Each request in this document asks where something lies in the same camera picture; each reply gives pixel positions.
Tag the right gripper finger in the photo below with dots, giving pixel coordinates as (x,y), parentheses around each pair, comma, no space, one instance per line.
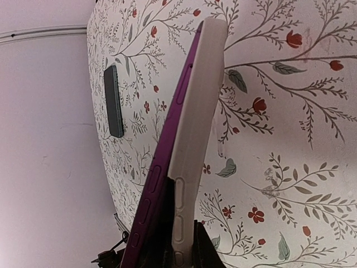
(158,252)

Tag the white clear phone case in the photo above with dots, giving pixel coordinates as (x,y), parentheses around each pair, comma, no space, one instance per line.
(193,134)

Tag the dark teal phone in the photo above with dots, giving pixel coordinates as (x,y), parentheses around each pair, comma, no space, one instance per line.
(112,99)

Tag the floral patterned table mat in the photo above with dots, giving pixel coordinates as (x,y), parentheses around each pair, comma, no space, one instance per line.
(278,185)

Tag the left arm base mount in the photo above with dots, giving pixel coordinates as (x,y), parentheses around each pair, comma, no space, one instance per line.
(112,258)

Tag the left aluminium frame post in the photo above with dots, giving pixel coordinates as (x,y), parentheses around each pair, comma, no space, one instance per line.
(42,32)

